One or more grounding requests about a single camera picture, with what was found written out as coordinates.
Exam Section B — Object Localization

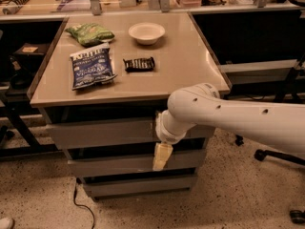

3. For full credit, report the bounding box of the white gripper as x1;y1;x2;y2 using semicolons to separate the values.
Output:
152;110;194;171

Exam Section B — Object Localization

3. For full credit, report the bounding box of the black cable on floor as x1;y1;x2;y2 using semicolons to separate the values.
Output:
72;178;96;229

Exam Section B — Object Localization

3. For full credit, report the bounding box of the green chip bag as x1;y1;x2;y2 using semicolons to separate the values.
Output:
66;23;114;47

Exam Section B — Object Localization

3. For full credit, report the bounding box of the blue Kettle chip bag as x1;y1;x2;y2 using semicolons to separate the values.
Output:
70;43;116;91

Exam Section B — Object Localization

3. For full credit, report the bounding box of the black office chair base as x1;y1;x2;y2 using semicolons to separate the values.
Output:
254;149;305;224

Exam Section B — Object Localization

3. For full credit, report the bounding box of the black box on left shelf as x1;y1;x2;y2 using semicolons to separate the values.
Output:
13;43;50;56

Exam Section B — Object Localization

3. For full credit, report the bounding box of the white bowl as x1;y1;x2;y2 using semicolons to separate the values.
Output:
129;23;165;46

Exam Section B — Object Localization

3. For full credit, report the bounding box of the black candy bar wrapper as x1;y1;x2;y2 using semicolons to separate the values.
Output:
123;57;155;73

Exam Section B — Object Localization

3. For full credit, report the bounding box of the grey middle drawer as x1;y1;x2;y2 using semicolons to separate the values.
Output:
68;150;205;177

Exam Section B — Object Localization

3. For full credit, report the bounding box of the white shoe tip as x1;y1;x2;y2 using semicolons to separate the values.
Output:
0;218;14;229

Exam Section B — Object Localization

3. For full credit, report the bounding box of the grey drawer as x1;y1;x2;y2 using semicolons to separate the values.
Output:
46;116;217;151
83;175;197;198
68;150;205;177

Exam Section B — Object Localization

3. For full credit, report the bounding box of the grey drawer cabinet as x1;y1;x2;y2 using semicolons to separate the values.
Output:
30;12;230;185

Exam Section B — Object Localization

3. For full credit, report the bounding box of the grey bottom drawer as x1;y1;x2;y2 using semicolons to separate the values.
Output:
83;175;197;198

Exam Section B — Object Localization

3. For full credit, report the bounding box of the grey top drawer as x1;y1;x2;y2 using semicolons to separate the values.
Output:
46;116;217;151

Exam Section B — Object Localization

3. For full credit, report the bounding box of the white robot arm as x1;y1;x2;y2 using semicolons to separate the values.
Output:
155;83;305;165

